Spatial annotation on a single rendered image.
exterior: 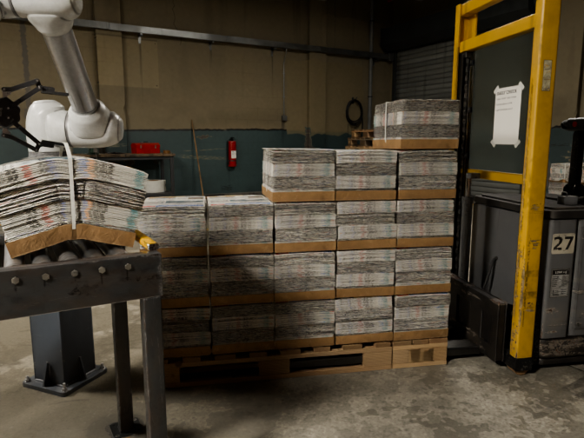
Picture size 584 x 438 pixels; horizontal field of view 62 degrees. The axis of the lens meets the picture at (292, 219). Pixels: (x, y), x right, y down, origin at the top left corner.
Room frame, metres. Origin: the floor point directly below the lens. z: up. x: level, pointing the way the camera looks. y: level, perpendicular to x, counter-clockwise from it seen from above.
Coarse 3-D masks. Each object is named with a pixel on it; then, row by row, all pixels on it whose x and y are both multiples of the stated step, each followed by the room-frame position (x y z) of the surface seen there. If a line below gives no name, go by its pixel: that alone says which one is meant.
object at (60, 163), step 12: (48, 156) 1.47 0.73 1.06; (60, 156) 1.47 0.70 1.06; (72, 156) 1.45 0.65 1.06; (60, 168) 1.30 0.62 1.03; (84, 168) 1.33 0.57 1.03; (60, 180) 1.31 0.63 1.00; (84, 180) 1.33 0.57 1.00; (60, 192) 1.30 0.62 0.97; (84, 192) 1.33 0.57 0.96; (72, 240) 1.33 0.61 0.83
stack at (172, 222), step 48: (192, 240) 2.07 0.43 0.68; (240, 240) 2.11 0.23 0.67; (288, 240) 2.14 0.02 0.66; (336, 240) 2.21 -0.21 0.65; (192, 288) 2.07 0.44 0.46; (240, 288) 2.11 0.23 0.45; (288, 288) 2.15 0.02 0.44; (336, 288) 2.19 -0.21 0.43; (192, 336) 2.07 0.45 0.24; (240, 336) 2.10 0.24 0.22; (288, 336) 2.15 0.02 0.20; (192, 384) 2.06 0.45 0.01
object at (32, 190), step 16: (32, 160) 1.39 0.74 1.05; (48, 160) 1.29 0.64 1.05; (0, 176) 1.23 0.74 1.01; (16, 176) 1.25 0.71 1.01; (32, 176) 1.26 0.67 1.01; (48, 176) 1.28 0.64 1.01; (0, 192) 1.23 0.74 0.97; (16, 192) 1.25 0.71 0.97; (32, 192) 1.27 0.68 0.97; (48, 192) 1.28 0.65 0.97; (0, 208) 1.23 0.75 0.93; (16, 208) 1.25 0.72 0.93; (32, 208) 1.27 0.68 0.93; (48, 208) 1.29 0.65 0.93; (16, 224) 1.25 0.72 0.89; (32, 224) 1.27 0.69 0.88; (48, 224) 1.29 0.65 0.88
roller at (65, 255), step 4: (56, 244) 1.44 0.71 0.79; (60, 244) 1.42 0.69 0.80; (64, 244) 1.41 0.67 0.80; (68, 244) 1.43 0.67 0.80; (52, 248) 1.50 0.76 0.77; (56, 248) 1.40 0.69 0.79; (60, 248) 1.38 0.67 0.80; (64, 248) 1.36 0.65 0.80; (68, 248) 1.37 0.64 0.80; (56, 252) 1.37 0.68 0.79; (60, 252) 1.33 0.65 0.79; (64, 252) 1.31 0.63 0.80; (68, 252) 1.31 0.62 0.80; (72, 252) 1.32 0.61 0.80; (56, 256) 1.35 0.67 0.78; (60, 256) 1.30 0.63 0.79; (64, 256) 1.27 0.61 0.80; (68, 256) 1.26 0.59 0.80; (72, 256) 1.26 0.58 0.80; (76, 256) 1.29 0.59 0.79; (60, 260) 1.27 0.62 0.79; (64, 260) 1.24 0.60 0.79
